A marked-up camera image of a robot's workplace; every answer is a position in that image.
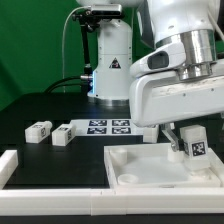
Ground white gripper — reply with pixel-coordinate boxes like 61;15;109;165
129;42;224;152

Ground white square table top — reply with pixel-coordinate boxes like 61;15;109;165
104;143;222;188

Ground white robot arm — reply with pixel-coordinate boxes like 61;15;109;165
129;0;224;127

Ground white sheet with AprilTags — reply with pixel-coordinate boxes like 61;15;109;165
71;119;143;136

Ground black cables at base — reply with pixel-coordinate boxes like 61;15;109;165
43;76;88;94

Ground black camera on mount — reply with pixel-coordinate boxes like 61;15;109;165
72;4;123;23

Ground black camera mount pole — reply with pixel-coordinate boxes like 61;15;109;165
80;20;92;76

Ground white cable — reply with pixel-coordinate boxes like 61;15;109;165
61;5;92;94

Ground white U-shaped obstacle frame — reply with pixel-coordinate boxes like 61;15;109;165
0;150;224;216

